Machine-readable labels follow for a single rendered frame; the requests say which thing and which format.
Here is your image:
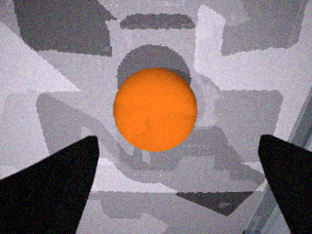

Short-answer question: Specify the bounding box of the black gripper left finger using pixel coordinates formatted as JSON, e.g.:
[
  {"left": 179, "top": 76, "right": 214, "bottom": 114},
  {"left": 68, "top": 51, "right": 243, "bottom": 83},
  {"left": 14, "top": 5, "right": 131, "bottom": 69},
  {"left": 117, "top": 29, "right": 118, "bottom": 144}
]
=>
[{"left": 0, "top": 136, "right": 99, "bottom": 234}]

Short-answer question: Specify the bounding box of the orange ball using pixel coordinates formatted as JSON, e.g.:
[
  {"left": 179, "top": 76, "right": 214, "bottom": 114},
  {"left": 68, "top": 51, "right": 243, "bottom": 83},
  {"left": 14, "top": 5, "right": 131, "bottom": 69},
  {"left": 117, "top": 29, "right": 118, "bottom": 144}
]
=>
[{"left": 113, "top": 67, "right": 198, "bottom": 152}]

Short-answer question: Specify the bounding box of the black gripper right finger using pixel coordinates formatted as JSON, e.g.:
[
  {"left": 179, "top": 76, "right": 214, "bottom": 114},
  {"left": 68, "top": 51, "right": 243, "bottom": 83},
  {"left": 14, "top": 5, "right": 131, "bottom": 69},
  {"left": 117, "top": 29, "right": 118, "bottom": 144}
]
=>
[{"left": 258, "top": 135, "right": 312, "bottom": 234}]

